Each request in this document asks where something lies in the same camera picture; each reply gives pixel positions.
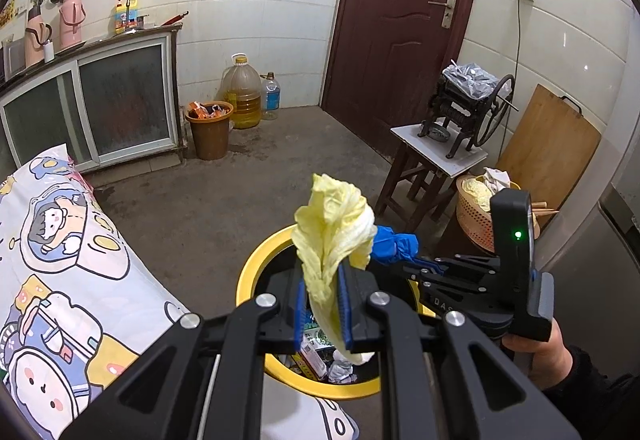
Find blue cloth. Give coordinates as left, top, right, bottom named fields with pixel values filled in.
left=371, top=225, right=420, bottom=264

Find yellow cabbage leaf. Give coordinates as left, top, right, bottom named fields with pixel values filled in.
left=292, top=173, right=378, bottom=365

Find glass door kitchen cabinet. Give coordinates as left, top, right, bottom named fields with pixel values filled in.
left=1, top=25, right=183, bottom=174

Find right hand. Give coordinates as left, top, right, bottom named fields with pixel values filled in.
left=502, top=319, right=573, bottom=390

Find orange woven basket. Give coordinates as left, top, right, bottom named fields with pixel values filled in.
left=454, top=172, right=542, bottom=255

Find wooden stool white top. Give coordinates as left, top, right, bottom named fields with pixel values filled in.
left=374, top=125, right=488, bottom=233

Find cartoon printed tablecloth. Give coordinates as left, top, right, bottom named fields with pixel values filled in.
left=1, top=144, right=359, bottom=439

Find wooden cutting board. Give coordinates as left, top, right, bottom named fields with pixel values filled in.
left=497, top=84, right=601, bottom=227

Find black hand crank machine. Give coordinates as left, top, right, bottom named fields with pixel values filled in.
left=418, top=62, right=518, bottom=159

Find brown plastic waste bucket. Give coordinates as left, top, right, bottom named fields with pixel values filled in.
left=186, top=100, right=233, bottom=160

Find small clear water bottle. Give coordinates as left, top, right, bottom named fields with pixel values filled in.
left=262, top=71, right=281, bottom=120

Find large cooking oil jug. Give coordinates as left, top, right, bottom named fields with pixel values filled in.
left=221, top=53, right=262, bottom=130

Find dark red wooden door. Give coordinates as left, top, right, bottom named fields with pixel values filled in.
left=321, top=0, right=473, bottom=157

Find colourful detergent bottles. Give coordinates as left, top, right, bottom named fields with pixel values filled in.
left=114, top=0, right=138, bottom=34

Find pink thermos left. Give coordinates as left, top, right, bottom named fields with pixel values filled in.
left=24, top=5, right=52, bottom=68

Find pink thermos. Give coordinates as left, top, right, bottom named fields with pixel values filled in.
left=24, top=5, right=52, bottom=68
left=58, top=0, right=86, bottom=51

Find pink thermos right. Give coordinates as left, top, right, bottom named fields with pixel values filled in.
left=58, top=0, right=86, bottom=51

